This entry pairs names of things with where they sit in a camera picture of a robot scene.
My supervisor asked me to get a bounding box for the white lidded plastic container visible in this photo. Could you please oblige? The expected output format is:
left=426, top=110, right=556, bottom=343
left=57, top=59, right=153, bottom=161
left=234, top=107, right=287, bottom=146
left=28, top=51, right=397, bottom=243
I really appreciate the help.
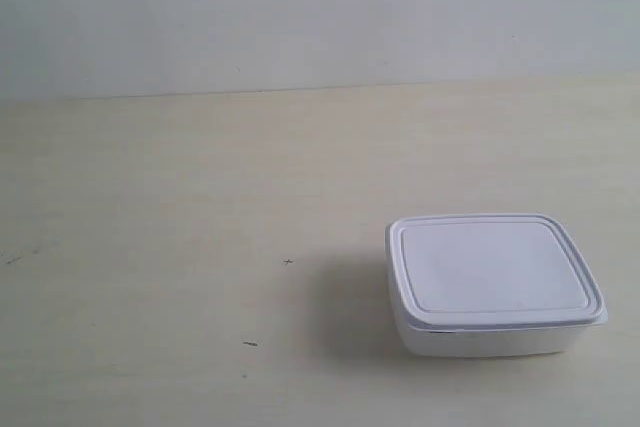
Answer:
left=385, top=213, right=608, bottom=358

